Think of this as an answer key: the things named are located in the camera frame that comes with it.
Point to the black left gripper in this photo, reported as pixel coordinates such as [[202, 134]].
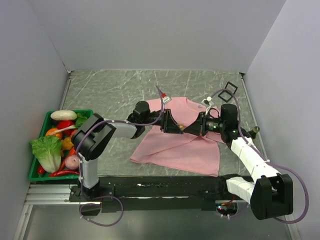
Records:
[[168, 124]]

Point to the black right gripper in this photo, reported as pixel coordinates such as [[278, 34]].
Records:
[[198, 128]]

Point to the red maple leaf brooch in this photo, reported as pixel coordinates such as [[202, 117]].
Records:
[[181, 126]]

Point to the pink t-shirt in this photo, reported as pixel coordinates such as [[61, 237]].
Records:
[[186, 152]]

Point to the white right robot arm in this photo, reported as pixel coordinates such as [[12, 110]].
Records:
[[270, 193]]

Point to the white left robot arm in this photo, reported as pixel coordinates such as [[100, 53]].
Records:
[[92, 138]]

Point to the black brooch box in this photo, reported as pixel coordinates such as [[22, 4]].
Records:
[[229, 90]]

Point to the green glass bottle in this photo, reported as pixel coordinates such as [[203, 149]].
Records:
[[254, 132]]

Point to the orange carrot toy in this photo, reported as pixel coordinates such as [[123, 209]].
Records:
[[70, 152]]

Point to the purple onion toy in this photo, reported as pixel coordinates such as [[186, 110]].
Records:
[[72, 162]]

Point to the yellow pepper toy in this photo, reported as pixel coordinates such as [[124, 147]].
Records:
[[67, 144]]

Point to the red tomato toy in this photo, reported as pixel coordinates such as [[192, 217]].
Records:
[[64, 124]]

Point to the white radish toy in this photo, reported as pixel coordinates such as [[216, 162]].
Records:
[[63, 115]]

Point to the orange fruit toy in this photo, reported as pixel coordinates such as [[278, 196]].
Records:
[[54, 132]]

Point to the green lettuce toy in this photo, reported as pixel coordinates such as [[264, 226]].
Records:
[[47, 150]]

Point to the green plastic crate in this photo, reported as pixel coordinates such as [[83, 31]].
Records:
[[47, 124]]

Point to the red chili pepper toy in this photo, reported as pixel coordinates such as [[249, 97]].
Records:
[[59, 173]]

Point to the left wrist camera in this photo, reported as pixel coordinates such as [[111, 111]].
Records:
[[165, 98]]

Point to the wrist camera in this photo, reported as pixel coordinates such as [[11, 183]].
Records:
[[208, 103], [165, 98]]

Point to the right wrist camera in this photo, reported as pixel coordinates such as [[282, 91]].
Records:
[[208, 103]]

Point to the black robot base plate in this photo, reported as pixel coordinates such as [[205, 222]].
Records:
[[140, 193]]

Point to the aluminium table edge rail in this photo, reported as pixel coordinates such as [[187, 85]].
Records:
[[65, 92]]

